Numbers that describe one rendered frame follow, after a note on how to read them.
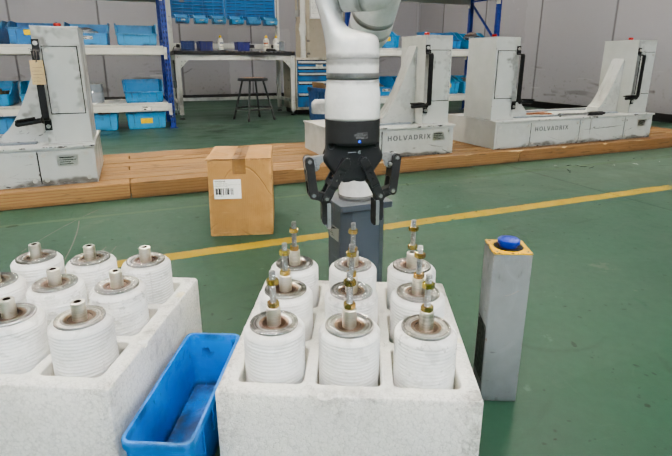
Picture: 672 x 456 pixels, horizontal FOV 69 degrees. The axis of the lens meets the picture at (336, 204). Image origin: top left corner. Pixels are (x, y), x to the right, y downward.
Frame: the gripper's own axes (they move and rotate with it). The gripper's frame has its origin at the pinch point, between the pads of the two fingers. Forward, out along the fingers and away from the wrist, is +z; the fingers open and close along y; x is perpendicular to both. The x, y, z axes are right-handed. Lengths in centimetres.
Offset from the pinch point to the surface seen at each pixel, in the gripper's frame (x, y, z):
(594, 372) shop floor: 12, 57, 43
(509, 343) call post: 7.6, 33.0, 30.0
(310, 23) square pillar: 635, 105, -75
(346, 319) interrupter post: -0.3, -0.8, 16.3
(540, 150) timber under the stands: 225, 190, 36
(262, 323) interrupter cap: 4.1, -13.3, 17.8
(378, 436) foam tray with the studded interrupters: -8.0, 2.1, 31.7
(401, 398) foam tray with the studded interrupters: -8.7, 5.2, 25.1
